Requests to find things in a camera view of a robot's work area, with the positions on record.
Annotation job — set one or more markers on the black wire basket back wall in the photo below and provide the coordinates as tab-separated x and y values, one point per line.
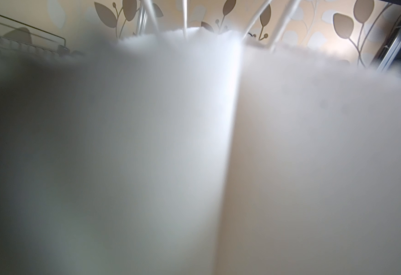
17	36

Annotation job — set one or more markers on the white Happy Every Day bag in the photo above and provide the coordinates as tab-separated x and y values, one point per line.
194	153

